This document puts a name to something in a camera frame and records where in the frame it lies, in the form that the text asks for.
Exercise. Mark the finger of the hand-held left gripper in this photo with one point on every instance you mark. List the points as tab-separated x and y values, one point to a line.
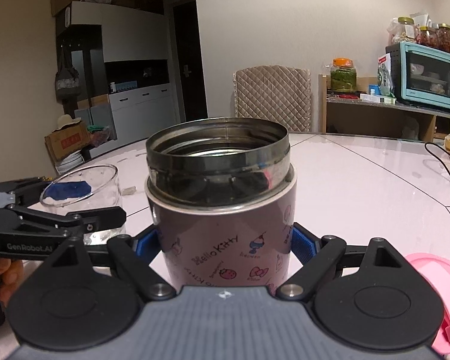
22	191
97	217

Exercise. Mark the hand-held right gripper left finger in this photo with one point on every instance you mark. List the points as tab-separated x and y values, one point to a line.
144	245

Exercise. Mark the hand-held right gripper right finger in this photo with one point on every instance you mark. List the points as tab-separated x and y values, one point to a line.
303	245

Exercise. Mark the clear glass cup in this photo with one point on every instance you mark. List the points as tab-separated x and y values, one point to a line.
107	191

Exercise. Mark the pink printed insulated bottle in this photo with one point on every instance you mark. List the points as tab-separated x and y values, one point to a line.
217	232

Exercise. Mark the pink bottle cap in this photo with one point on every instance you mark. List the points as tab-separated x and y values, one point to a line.
438	288

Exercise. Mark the person's left hand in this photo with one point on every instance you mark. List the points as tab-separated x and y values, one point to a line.
11	277

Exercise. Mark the stack of white bowls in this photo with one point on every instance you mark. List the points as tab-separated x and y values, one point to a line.
71	165

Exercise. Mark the cardboard box with red print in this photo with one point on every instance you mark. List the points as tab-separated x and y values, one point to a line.
67	142

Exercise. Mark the straw hat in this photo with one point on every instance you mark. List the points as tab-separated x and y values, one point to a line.
69	120

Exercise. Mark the grey boards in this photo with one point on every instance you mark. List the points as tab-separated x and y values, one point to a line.
97	118

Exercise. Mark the hanging grey bag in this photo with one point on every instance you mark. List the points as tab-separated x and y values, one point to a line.
66	82

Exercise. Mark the wooden shelf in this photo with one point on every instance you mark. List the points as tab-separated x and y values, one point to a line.
375	120

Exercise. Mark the chair with quilted cover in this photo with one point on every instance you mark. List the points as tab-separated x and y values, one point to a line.
272	99

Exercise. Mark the flat white and green box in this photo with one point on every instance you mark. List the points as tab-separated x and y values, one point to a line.
377	98

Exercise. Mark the small blue and white box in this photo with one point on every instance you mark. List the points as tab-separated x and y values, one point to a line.
374	90

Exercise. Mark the green pickle jar orange lid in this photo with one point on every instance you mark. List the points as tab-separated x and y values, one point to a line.
344	77

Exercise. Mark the white cabinet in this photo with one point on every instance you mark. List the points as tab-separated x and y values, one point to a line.
135	37

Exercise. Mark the green and white snack bag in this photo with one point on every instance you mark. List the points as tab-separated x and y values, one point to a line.
385	77

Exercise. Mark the dark door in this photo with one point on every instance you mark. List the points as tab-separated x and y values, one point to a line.
189	45

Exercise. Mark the teal toaster oven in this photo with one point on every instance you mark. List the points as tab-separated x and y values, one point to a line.
427	78

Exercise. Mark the jar with pale contents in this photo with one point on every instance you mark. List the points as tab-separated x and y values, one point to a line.
405	30

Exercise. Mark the small red-filled jar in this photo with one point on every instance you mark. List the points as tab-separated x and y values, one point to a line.
426	37

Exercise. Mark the tall red-filled jar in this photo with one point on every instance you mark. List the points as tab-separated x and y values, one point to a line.
446	39

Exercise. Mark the white paper bag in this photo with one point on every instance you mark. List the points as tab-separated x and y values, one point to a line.
422	18

